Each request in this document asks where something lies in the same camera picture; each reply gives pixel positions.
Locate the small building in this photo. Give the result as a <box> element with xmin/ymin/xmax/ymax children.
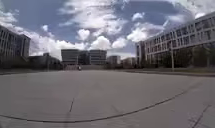
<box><xmin>106</xmin><ymin>55</ymin><xmax>122</xmax><ymax>67</ymax></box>

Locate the pale concrete slab plaza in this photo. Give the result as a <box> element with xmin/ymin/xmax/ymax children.
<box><xmin>0</xmin><ymin>69</ymin><xmax>215</xmax><ymax>128</ymax></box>

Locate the wide grey building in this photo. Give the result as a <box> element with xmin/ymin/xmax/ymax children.
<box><xmin>60</xmin><ymin>48</ymin><xmax>108</xmax><ymax>67</ymax></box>

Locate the pole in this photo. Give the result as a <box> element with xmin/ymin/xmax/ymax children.
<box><xmin>170</xmin><ymin>46</ymin><xmax>175</xmax><ymax>72</ymax></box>

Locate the long pale building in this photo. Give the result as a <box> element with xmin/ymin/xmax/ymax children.
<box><xmin>134</xmin><ymin>9</ymin><xmax>215</xmax><ymax>69</ymax></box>

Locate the dark building with windows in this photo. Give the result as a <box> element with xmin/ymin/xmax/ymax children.
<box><xmin>0</xmin><ymin>21</ymin><xmax>32</xmax><ymax>70</ymax></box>

